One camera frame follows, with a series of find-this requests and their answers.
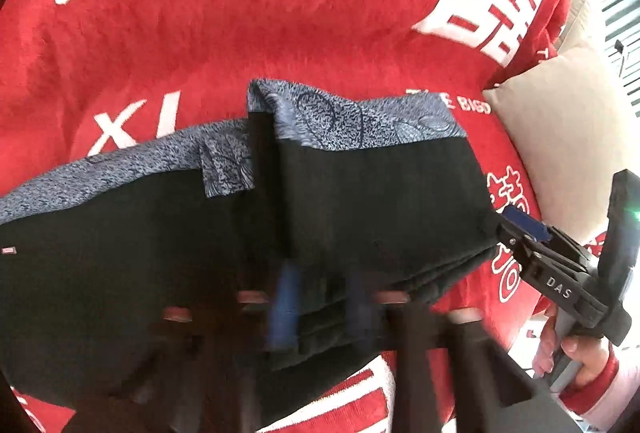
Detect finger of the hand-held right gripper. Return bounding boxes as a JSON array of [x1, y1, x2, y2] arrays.
[[494, 219, 607, 320], [501, 204, 597, 272]]

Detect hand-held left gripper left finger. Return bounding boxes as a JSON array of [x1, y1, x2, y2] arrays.
[[65, 260, 306, 433]]

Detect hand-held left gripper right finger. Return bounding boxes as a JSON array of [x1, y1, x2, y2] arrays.
[[347, 270, 586, 433]]

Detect black pants with blue trim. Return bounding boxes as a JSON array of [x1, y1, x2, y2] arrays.
[[0, 78, 501, 431]]

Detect person's right forearm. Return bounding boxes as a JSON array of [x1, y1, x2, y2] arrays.
[[557, 345, 640, 432]]

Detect person's right hand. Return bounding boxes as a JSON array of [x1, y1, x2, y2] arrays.
[[531, 305, 622, 389]]

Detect beige cushion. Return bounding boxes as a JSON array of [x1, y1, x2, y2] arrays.
[[482, 0, 621, 246]]

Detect red printed blanket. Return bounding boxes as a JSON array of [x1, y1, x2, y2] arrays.
[[0, 0, 618, 433]]

